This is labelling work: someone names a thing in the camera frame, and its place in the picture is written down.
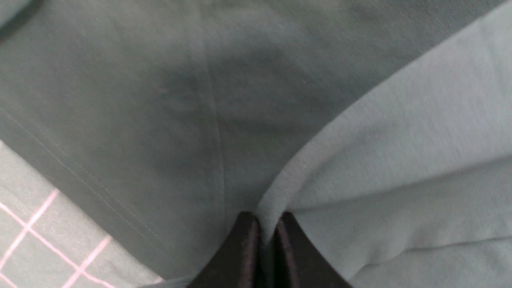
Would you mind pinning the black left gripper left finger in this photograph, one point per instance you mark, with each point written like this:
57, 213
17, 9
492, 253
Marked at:
235, 263

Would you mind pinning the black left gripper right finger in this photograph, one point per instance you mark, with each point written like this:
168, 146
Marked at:
297, 262

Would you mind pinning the green long-sleeved shirt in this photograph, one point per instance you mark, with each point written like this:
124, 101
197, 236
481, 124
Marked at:
383, 126

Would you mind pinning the green checkered tablecloth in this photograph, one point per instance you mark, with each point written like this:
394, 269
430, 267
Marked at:
47, 242

